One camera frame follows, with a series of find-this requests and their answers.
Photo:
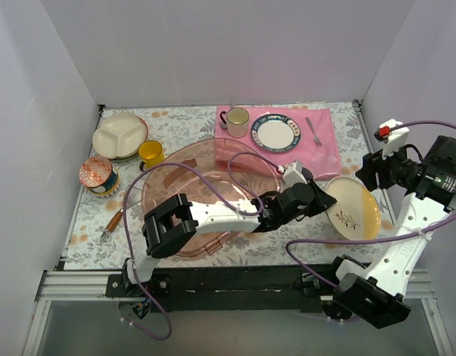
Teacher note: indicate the pink satin cloth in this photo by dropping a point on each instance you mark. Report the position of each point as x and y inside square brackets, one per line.
[322, 161]

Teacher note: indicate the floral tablecloth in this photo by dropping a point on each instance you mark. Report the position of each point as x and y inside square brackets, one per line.
[176, 127]

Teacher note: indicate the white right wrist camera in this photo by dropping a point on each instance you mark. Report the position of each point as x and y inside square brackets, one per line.
[393, 135]

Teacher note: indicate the orange patterned bowl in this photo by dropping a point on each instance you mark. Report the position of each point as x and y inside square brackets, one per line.
[95, 171]

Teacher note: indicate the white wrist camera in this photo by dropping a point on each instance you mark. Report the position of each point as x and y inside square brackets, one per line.
[393, 135]
[293, 174]

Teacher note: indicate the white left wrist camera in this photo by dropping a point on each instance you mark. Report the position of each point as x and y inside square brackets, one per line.
[293, 174]

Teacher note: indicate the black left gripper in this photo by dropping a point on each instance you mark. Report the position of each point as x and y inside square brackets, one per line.
[317, 195]

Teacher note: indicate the cream yellow floral plate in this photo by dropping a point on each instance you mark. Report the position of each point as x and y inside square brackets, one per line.
[356, 215]

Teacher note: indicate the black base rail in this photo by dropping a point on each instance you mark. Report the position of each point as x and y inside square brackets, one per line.
[314, 289]

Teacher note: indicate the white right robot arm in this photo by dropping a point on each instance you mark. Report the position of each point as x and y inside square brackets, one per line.
[402, 241]

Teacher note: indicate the wooden handled spatula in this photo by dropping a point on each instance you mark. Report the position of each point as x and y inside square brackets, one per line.
[133, 199]

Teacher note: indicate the pink transparent plastic bin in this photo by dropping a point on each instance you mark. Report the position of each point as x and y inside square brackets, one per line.
[225, 163]

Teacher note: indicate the yellow mug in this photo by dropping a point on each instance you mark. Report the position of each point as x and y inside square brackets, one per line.
[151, 153]

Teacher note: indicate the cream enamel mug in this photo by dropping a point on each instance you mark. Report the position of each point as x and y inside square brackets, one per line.
[237, 120]

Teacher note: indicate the silver fork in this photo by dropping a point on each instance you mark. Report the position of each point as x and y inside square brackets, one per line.
[316, 139]

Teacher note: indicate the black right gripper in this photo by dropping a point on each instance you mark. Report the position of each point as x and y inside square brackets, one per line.
[371, 170]

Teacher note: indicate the blue rimmed white plate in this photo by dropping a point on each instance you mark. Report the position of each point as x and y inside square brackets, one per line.
[276, 133]

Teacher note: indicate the cream divided plate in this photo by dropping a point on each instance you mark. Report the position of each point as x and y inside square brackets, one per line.
[119, 136]

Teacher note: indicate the pink mug purple inside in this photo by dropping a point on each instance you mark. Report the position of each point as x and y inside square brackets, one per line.
[307, 174]

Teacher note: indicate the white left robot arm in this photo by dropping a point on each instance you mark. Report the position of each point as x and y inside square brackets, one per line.
[170, 226]

